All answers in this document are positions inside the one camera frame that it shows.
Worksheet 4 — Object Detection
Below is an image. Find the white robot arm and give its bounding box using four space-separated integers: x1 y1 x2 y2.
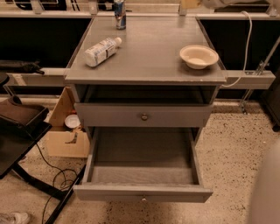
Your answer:
180 0 280 224

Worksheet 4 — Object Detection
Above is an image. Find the open grey middle drawer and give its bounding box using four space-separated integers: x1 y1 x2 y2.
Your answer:
74 127 213 203

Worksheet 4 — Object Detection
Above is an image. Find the cardboard box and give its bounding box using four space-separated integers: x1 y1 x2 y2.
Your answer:
45 87 89 158

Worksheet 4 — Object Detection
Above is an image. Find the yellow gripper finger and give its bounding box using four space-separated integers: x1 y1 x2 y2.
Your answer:
181 0 201 9

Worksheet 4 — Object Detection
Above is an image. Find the black cable on floor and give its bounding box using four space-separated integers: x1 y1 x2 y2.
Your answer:
35 143 79 224

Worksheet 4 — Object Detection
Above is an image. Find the clear plastic water bottle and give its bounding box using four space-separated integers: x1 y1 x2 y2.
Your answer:
84 37 123 67

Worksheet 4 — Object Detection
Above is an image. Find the blue silver drink can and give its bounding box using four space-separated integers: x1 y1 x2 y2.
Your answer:
114 0 126 30

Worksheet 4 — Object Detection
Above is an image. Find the white shoe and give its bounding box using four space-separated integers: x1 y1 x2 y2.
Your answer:
0 212 31 224

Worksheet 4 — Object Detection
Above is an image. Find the grey drawer cabinet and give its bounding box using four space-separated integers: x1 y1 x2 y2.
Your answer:
66 16 226 137

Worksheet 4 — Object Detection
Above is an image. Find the black object on ledge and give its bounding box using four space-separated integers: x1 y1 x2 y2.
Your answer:
0 60 45 74

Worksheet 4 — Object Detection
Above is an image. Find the white cable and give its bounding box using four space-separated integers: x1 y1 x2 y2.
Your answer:
221 10 254 88

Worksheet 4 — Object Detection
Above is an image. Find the small white bowl in box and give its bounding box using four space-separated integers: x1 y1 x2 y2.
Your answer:
65 114 81 129

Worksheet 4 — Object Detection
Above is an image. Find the closed grey top drawer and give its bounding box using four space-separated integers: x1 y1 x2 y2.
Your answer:
74 103 213 128

